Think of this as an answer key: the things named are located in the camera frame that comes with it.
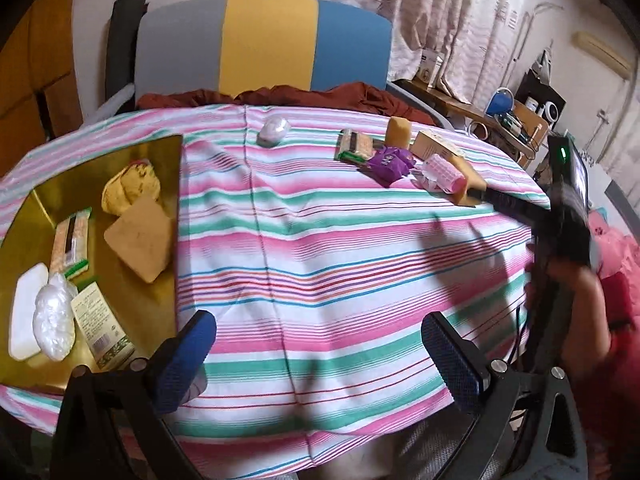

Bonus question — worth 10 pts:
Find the black box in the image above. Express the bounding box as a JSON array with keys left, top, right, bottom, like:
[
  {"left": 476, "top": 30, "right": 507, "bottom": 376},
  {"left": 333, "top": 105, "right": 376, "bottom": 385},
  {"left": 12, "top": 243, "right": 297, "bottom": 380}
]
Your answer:
[{"left": 515, "top": 70, "right": 566, "bottom": 126}]

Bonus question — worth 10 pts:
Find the white air conditioner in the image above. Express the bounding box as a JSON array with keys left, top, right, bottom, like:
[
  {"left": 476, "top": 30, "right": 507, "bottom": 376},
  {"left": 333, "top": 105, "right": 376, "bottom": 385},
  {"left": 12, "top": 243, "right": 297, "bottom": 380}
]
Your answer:
[{"left": 572, "top": 31, "right": 633, "bottom": 78}]

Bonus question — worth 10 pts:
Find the yellow snack bag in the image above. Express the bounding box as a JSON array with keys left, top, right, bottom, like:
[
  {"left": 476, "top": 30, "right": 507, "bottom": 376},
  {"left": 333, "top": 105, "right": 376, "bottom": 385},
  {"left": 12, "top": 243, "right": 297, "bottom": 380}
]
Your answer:
[{"left": 101, "top": 158, "right": 162, "bottom": 215}]

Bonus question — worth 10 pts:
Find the grey mesh chair seat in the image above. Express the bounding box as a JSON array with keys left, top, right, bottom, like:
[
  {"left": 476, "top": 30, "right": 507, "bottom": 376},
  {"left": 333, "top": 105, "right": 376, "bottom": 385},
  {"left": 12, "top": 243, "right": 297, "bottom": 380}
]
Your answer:
[{"left": 390, "top": 410, "right": 501, "bottom": 480}]

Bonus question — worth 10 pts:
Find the crumpled white plastic ball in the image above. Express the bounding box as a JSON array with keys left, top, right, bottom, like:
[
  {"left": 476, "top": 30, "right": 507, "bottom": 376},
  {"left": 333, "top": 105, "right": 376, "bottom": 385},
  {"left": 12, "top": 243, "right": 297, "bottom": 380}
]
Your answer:
[{"left": 257, "top": 116, "right": 292, "bottom": 148}]

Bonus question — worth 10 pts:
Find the clear plastic bag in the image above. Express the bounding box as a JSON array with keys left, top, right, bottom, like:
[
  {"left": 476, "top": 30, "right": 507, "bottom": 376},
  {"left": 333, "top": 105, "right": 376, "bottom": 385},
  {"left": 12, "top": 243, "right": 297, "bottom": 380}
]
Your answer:
[{"left": 32, "top": 272, "right": 80, "bottom": 362}]

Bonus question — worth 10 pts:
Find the person's red clothing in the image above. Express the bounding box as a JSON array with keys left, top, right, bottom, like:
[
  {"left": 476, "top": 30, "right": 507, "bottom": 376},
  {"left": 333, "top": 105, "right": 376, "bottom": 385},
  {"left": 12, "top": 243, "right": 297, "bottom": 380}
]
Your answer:
[{"left": 575, "top": 260, "right": 640, "bottom": 480}]

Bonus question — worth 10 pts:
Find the person's right forearm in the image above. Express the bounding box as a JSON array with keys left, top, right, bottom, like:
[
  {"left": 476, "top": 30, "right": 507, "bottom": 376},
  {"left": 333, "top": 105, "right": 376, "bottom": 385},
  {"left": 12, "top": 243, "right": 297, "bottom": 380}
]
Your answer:
[{"left": 547, "top": 265, "right": 613, "bottom": 386}]

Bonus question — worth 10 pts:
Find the black rolled mat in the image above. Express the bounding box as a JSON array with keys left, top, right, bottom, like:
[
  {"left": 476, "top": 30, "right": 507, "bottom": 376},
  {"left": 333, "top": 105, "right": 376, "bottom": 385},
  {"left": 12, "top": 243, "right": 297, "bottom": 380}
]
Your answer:
[{"left": 105, "top": 0, "right": 148, "bottom": 103}]

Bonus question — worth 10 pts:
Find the pink cloth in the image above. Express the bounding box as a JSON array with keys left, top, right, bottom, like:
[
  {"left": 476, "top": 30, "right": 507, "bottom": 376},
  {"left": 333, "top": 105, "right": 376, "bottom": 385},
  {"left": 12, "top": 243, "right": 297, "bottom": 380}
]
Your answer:
[{"left": 587, "top": 210, "right": 640, "bottom": 281}]

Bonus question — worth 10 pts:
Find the golden tin box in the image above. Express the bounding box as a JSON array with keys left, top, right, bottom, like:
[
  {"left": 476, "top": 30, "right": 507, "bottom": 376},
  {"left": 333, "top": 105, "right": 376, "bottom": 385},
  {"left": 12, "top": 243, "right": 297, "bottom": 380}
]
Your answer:
[{"left": 0, "top": 134, "right": 185, "bottom": 393}]

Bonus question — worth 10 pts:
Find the small green-printed box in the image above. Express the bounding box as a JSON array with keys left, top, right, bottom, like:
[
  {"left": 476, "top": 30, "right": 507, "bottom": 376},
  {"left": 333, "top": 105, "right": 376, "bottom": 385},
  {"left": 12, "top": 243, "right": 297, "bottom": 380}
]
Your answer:
[{"left": 70, "top": 281, "right": 137, "bottom": 372}]

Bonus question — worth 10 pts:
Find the wooden wardrobe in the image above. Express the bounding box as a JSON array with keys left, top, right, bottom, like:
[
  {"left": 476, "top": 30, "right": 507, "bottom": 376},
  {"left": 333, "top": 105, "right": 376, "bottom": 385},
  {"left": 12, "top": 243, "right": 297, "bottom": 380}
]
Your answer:
[{"left": 0, "top": 0, "right": 83, "bottom": 176}]

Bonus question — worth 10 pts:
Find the brown cloth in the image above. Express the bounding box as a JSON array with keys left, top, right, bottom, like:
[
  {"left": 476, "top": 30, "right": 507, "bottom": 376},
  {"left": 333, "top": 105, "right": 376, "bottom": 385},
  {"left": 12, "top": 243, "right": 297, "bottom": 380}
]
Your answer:
[{"left": 136, "top": 81, "right": 436, "bottom": 126}]

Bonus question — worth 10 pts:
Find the purple snack packet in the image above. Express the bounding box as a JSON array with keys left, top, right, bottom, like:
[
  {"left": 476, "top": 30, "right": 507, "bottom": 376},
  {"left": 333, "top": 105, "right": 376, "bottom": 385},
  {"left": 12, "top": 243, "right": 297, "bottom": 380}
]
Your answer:
[{"left": 366, "top": 145, "right": 417, "bottom": 186}]

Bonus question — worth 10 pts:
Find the white soap block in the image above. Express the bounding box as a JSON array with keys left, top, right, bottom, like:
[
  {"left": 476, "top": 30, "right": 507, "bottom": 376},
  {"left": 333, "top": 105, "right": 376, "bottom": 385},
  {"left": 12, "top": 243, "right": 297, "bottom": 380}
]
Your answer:
[{"left": 9, "top": 264, "right": 51, "bottom": 361}]

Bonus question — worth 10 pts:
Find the wooden side desk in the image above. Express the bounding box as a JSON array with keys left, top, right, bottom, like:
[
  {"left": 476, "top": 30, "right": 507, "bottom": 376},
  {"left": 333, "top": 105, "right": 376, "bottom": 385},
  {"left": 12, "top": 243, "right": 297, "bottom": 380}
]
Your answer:
[{"left": 392, "top": 77, "right": 551, "bottom": 171}]

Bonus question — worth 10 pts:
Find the pink hair roller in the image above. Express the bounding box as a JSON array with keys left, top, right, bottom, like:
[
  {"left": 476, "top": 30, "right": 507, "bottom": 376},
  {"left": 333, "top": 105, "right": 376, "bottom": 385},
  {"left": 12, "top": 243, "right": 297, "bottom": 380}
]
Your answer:
[{"left": 414, "top": 154, "right": 468, "bottom": 196}]

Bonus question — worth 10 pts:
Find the beige cardboard box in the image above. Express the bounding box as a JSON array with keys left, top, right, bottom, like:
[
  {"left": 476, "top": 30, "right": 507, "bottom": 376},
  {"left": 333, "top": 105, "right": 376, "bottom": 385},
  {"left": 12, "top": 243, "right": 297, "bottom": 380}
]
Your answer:
[{"left": 411, "top": 130, "right": 468, "bottom": 161}]

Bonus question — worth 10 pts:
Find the green snack packet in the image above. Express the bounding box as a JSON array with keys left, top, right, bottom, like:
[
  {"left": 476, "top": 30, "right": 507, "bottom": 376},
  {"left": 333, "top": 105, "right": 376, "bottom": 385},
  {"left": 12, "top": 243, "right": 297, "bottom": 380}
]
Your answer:
[{"left": 334, "top": 128, "right": 377, "bottom": 165}]

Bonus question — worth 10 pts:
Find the patterned curtain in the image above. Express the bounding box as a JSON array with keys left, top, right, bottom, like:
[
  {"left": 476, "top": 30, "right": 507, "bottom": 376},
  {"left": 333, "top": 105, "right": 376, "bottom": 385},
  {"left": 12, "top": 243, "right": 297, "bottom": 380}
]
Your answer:
[{"left": 255, "top": 0, "right": 566, "bottom": 111}]

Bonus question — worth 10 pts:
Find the striped tablecloth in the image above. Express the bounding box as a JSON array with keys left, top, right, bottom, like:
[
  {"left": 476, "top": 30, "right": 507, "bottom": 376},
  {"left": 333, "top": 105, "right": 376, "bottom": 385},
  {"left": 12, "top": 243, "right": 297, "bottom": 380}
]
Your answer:
[{"left": 0, "top": 102, "right": 553, "bottom": 478}]

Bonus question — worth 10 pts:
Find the sesame snack packet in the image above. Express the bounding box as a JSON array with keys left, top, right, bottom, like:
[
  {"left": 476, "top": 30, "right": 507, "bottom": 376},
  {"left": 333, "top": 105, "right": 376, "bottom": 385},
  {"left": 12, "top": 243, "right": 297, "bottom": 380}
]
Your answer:
[{"left": 49, "top": 208, "right": 93, "bottom": 278}]

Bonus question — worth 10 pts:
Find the tan sponge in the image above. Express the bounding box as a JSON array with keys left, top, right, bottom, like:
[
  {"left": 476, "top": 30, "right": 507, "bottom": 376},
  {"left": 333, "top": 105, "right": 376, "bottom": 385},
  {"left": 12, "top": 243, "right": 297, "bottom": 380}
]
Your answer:
[
  {"left": 447, "top": 155, "right": 488, "bottom": 207},
  {"left": 103, "top": 196, "right": 176, "bottom": 285}
]

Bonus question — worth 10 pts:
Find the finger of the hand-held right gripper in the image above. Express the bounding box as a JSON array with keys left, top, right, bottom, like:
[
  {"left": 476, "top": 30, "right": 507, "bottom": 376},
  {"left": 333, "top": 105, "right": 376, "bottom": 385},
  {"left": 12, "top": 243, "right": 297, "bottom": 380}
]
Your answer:
[{"left": 467, "top": 185, "right": 551, "bottom": 226}]

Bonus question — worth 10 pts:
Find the blue round object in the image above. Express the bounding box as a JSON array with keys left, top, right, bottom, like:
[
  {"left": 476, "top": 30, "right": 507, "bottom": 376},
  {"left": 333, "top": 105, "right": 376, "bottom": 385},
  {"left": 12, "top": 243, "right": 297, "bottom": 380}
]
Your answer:
[{"left": 485, "top": 87, "right": 516, "bottom": 116}]

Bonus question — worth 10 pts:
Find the white carton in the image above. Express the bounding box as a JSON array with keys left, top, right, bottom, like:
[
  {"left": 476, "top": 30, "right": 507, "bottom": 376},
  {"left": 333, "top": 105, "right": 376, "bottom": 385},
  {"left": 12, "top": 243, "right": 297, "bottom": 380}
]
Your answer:
[{"left": 417, "top": 49, "right": 446, "bottom": 88}]

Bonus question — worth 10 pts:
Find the grey yellow blue chair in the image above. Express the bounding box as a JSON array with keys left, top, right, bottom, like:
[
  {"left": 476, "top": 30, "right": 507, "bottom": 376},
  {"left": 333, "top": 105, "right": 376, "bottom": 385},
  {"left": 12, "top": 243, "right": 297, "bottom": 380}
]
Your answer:
[{"left": 82, "top": 0, "right": 451, "bottom": 128}]

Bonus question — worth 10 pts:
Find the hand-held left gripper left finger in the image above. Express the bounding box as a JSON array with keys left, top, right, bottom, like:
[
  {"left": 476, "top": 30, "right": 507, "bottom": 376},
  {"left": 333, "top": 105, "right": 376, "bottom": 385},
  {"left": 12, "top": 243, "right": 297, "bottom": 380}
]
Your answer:
[{"left": 50, "top": 310, "right": 218, "bottom": 480}]

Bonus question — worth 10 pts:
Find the yellow sponge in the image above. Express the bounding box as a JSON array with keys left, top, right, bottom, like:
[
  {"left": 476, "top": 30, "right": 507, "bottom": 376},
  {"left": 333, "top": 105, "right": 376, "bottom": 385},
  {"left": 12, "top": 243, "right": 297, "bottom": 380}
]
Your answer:
[{"left": 385, "top": 116, "right": 413, "bottom": 147}]

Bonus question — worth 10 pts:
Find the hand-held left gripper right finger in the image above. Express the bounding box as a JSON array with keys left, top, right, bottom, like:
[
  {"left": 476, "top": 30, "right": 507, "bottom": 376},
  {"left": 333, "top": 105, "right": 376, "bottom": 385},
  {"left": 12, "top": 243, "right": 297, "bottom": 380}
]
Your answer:
[{"left": 421, "top": 311, "right": 588, "bottom": 480}]

